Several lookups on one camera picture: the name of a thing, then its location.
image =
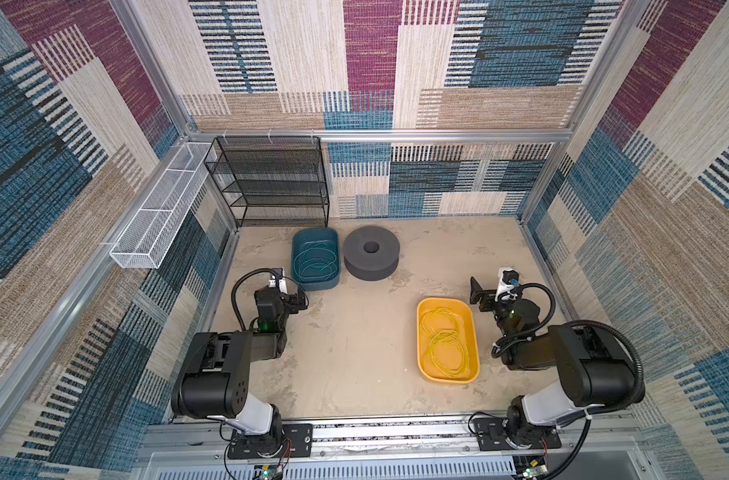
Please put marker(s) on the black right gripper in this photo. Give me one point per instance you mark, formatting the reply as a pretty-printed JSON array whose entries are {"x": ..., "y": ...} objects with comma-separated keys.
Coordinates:
[{"x": 487, "y": 297}]

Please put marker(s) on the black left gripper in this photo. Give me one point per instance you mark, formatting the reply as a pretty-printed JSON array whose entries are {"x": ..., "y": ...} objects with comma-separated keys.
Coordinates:
[{"x": 292, "y": 300}]

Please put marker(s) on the yellow plastic bin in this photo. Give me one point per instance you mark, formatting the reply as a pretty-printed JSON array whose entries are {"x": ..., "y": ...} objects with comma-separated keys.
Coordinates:
[{"x": 447, "y": 345}]

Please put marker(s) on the grey perforated cable spool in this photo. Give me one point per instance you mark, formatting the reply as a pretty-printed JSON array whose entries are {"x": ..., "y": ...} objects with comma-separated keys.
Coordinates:
[{"x": 371, "y": 253}]

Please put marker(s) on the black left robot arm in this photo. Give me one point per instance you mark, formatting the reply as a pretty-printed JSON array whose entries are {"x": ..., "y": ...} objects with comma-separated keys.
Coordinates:
[{"x": 213, "y": 381}]

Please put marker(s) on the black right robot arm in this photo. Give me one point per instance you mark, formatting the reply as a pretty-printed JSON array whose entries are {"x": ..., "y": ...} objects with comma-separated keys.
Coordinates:
[{"x": 599, "y": 372}]

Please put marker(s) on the teal plastic bin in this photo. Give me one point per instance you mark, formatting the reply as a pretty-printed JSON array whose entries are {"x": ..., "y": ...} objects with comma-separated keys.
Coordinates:
[{"x": 316, "y": 259}]

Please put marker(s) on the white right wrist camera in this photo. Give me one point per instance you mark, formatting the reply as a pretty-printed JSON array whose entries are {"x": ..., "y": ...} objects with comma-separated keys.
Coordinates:
[{"x": 509, "y": 281}]

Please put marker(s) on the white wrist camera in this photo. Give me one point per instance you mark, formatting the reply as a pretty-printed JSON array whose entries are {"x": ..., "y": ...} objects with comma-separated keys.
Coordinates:
[
  {"x": 278, "y": 280},
  {"x": 509, "y": 281}
]

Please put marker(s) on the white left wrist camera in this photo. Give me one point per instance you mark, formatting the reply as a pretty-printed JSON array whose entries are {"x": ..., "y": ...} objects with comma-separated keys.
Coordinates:
[{"x": 278, "y": 280}]

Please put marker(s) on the black wire mesh shelf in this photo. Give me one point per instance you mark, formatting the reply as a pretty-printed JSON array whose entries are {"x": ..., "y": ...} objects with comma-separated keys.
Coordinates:
[{"x": 271, "y": 181}]

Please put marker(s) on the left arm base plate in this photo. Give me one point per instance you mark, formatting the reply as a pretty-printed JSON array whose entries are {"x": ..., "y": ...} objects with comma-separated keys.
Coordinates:
[{"x": 286, "y": 441}]

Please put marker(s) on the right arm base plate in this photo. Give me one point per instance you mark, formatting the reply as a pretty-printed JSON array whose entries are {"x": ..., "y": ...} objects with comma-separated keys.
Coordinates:
[{"x": 497, "y": 434}]

